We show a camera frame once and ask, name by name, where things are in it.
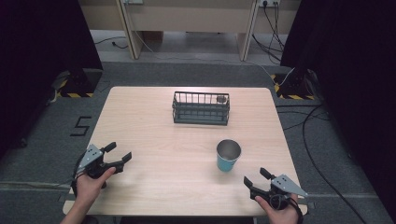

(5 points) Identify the person's right hand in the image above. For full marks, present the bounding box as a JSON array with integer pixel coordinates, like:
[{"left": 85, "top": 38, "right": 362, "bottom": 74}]
[{"left": 254, "top": 192, "right": 302, "bottom": 224}]

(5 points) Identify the black wrist strap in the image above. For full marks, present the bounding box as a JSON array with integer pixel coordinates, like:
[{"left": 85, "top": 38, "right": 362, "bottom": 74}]
[{"left": 289, "top": 198, "right": 304, "bottom": 224}]

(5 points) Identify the person's left hand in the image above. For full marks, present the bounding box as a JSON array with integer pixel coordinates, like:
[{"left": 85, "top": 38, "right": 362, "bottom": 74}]
[{"left": 74, "top": 166, "right": 117, "bottom": 207}]

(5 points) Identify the long black floor cable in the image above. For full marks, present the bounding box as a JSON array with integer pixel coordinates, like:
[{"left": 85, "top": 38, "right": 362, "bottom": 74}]
[{"left": 275, "top": 104, "right": 369, "bottom": 224}]

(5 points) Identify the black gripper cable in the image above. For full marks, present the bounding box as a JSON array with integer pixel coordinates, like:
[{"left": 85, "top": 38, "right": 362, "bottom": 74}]
[{"left": 70, "top": 151, "right": 88, "bottom": 198}]

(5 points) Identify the beige desk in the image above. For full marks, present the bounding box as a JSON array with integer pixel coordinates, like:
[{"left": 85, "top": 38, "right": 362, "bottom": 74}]
[{"left": 78, "top": 0, "right": 303, "bottom": 63}]

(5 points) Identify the blue cup with metal inside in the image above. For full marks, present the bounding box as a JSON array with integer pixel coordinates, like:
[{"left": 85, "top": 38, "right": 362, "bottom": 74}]
[{"left": 216, "top": 138, "right": 243, "bottom": 173}]

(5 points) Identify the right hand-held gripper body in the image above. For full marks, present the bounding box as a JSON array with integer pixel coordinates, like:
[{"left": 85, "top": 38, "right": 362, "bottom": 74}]
[{"left": 249, "top": 174, "right": 309, "bottom": 211}]

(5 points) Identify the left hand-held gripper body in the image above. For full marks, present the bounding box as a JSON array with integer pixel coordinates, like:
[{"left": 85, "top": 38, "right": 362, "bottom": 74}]
[{"left": 76, "top": 143, "right": 125, "bottom": 189}]

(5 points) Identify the black curtain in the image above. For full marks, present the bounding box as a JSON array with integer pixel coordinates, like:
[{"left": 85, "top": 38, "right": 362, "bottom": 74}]
[
  {"left": 0, "top": 0, "right": 104, "bottom": 158},
  {"left": 279, "top": 0, "right": 396, "bottom": 217}
]

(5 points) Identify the short black floor cable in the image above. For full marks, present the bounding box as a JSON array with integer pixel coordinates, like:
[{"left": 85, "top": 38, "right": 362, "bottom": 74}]
[{"left": 93, "top": 35, "right": 130, "bottom": 50}]

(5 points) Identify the black cable bundle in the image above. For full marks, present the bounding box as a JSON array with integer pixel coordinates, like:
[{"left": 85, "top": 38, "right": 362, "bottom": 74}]
[{"left": 251, "top": 2, "right": 287, "bottom": 65}]

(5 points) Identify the white wall socket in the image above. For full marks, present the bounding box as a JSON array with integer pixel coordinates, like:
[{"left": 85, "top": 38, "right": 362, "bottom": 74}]
[{"left": 258, "top": 0, "right": 281, "bottom": 8}]

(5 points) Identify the stand base with striped tape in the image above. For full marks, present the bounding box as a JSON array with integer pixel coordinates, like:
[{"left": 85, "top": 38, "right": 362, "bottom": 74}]
[
  {"left": 270, "top": 66, "right": 318, "bottom": 102},
  {"left": 50, "top": 68, "right": 104, "bottom": 99}
]

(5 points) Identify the dark wire basket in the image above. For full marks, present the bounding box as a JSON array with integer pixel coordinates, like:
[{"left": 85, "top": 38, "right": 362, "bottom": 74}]
[{"left": 171, "top": 91, "right": 232, "bottom": 127}]

